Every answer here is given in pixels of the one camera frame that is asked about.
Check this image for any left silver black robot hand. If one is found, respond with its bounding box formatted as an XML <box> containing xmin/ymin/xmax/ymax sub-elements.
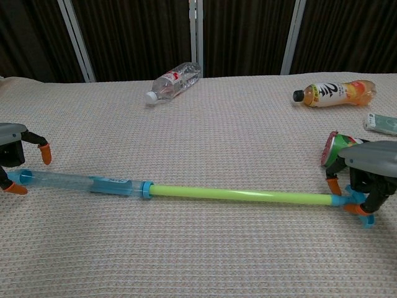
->
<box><xmin>0</xmin><ymin>122</ymin><xmax>53</xmax><ymax>196</ymax></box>

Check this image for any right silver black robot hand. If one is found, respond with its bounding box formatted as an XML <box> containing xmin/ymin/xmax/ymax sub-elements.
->
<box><xmin>325</xmin><ymin>140</ymin><xmax>397</xmax><ymax>217</ymax></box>

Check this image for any clear blue water gun barrel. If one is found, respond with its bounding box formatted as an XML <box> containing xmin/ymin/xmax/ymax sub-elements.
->
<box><xmin>5</xmin><ymin>169</ymin><xmax>155</xmax><ymax>199</ymax></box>

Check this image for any green plunger rod blue handle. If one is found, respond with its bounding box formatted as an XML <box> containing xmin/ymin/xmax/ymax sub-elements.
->
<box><xmin>150</xmin><ymin>183</ymin><xmax>376</xmax><ymax>230</ymax></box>

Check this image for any green chips can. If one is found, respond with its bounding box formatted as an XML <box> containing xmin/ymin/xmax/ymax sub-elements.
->
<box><xmin>321</xmin><ymin>130</ymin><xmax>370</xmax><ymax>170</ymax></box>

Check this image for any orange tea drink bottle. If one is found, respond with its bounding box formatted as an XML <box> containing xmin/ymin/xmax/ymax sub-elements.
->
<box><xmin>292</xmin><ymin>79</ymin><xmax>377</xmax><ymax>109</ymax></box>

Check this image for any black pleated screen panel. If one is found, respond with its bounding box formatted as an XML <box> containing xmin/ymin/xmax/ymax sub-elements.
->
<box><xmin>0</xmin><ymin>0</ymin><xmax>86</xmax><ymax>83</ymax></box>
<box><xmin>71</xmin><ymin>0</ymin><xmax>193</xmax><ymax>82</ymax></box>
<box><xmin>290</xmin><ymin>0</ymin><xmax>397</xmax><ymax>75</ymax></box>
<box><xmin>201</xmin><ymin>0</ymin><xmax>295</xmax><ymax>78</ymax></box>

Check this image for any clear plastic water bottle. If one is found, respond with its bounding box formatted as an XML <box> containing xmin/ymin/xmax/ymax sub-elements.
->
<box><xmin>145</xmin><ymin>61</ymin><xmax>202</xmax><ymax>105</ymax></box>

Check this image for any beige woven tablecloth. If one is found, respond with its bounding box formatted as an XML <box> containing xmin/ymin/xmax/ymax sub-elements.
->
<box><xmin>0</xmin><ymin>73</ymin><xmax>397</xmax><ymax>298</ymax></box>

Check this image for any grey metal screen frame post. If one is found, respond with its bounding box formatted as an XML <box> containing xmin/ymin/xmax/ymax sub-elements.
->
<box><xmin>280</xmin><ymin>0</ymin><xmax>308</xmax><ymax>75</ymax></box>
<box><xmin>57</xmin><ymin>0</ymin><xmax>96</xmax><ymax>83</ymax></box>
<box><xmin>188</xmin><ymin>0</ymin><xmax>204</xmax><ymax>78</ymax></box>

